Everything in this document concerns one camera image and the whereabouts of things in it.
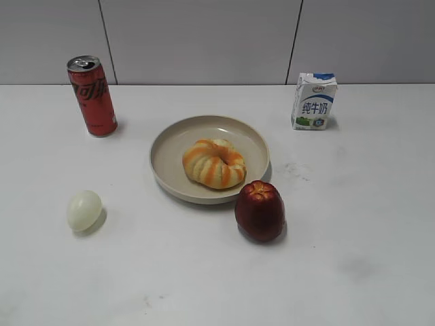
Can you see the red cola can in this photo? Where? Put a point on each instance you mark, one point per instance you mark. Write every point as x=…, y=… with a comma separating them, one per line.
x=90, y=87

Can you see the dark red apple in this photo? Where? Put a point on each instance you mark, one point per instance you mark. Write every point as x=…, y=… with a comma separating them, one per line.
x=260, y=211

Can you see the beige round plate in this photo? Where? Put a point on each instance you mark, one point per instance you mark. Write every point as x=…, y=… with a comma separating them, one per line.
x=169, y=146

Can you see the white milk carton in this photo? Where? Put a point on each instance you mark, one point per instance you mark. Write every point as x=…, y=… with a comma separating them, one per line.
x=313, y=101

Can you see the orange striped croissant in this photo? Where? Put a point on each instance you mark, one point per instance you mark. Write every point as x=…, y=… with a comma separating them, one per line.
x=214, y=163

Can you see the white egg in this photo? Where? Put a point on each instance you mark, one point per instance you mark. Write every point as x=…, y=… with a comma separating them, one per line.
x=83, y=210

